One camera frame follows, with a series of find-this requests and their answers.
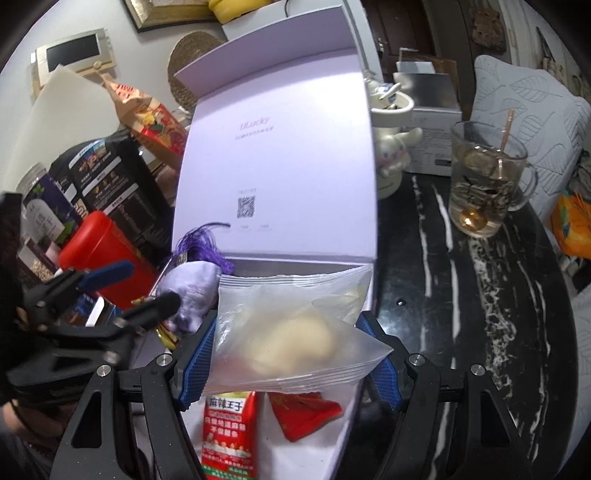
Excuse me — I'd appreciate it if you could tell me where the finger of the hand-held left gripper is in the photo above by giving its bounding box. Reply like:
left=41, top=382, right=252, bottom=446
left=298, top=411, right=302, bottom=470
left=55, top=261, right=136, bottom=296
left=117, top=292, right=182, bottom=330

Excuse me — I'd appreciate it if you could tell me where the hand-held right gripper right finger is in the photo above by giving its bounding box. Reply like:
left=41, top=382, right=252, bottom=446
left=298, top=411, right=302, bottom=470
left=356, top=311, right=541, bottom=480

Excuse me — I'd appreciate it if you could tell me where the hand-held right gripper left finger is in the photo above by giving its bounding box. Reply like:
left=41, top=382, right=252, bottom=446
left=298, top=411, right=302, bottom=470
left=55, top=316, right=219, bottom=480

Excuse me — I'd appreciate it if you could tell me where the nuts snack packet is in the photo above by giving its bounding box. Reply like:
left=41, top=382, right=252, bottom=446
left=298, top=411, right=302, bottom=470
left=157, top=323, right=181, bottom=352

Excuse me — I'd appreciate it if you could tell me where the purple tasselled sachet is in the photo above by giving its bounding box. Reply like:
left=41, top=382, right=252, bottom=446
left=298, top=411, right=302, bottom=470
left=156, top=222, right=236, bottom=335

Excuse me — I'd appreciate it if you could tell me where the large red snack packet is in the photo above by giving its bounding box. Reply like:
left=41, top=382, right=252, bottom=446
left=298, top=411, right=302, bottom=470
left=202, top=391, right=259, bottom=480

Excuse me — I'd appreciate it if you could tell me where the red triangular packet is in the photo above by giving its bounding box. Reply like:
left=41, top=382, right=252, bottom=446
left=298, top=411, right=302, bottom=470
left=268, top=391, right=343, bottom=443

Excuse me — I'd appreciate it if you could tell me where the clear packet pale pastry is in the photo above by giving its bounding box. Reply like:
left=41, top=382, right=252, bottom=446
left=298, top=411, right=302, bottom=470
left=203, top=265, right=395, bottom=395

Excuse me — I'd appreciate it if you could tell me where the lavender gift box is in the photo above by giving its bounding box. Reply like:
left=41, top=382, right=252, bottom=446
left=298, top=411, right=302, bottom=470
left=139, top=4, right=402, bottom=480

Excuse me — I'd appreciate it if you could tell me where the red plastic stool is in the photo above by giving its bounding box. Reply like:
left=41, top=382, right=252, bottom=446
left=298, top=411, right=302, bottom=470
left=59, top=211, right=158, bottom=311

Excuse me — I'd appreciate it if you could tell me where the blue white small box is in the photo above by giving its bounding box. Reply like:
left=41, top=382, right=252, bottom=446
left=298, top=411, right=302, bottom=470
left=69, top=295, right=121, bottom=328

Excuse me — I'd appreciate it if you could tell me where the black carton box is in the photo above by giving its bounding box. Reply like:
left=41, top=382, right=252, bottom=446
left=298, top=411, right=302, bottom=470
left=48, top=136, right=174, bottom=259

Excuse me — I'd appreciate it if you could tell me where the clear jar dark label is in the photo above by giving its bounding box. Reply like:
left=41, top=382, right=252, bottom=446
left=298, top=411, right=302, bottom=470
left=16, top=161, right=79, bottom=259

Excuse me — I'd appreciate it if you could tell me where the white paper sheet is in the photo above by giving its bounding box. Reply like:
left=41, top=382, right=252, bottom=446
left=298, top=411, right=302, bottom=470
left=0, top=65, right=125, bottom=195

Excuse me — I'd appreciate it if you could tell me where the brown snack bag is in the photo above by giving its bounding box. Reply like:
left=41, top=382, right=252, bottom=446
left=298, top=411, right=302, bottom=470
left=102, top=78, right=190, bottom=171

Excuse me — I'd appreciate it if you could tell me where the glass mug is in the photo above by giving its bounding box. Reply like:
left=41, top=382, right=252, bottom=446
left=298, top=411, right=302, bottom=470
left=449, top=117, right=539, bottom=238

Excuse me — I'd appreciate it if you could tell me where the woven round trivet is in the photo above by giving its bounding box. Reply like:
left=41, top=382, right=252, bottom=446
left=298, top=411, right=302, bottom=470
left=167, top=30, right=227, bottom=114

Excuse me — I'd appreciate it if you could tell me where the white cartoon figurine cup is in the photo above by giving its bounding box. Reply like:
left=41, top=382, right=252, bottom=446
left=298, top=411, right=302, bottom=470
left=365, top=69, right=423, bottom=200

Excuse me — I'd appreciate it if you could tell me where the orange bag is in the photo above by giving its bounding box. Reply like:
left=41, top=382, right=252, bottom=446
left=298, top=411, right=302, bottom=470
left=550, top=191, right=591, bottom=259

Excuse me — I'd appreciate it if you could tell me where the white carton box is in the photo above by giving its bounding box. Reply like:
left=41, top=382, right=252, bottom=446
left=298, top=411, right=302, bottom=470
left=392, top=71, right=464, bottom=178

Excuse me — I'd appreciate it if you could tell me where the gold framed picture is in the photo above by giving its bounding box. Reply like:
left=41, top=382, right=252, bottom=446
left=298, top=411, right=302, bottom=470
left=122, top=0, right=218, bottom=33

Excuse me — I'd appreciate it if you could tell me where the white fridge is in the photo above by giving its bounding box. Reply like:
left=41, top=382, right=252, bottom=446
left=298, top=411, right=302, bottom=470
left=222, top=0, right=384, bottom=84

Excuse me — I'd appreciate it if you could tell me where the yellow pot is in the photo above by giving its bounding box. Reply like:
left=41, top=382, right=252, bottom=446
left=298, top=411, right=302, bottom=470
left=208, top=0, right=278, bottom=24

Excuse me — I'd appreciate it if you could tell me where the small light blue covered chair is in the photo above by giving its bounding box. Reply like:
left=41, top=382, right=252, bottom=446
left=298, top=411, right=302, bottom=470
left=466, top=54, right=591, bottom=208

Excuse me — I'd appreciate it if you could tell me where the brown cardboard box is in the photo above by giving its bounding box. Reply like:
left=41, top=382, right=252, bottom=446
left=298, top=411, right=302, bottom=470
left=398, top=46, right=460, bottom=77

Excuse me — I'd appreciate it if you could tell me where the dark wooden door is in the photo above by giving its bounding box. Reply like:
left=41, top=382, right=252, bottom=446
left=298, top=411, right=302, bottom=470
left=365, top=0, right=437, bottom=70

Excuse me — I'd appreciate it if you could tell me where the brown tote bag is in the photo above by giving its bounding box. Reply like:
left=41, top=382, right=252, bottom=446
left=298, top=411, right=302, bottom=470
left=471, top=7, right=506, bottom=47

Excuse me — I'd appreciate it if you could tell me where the wall intercom panel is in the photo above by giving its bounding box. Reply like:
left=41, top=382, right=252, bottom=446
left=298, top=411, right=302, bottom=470
left=30, top=28, right=114, bottom=97

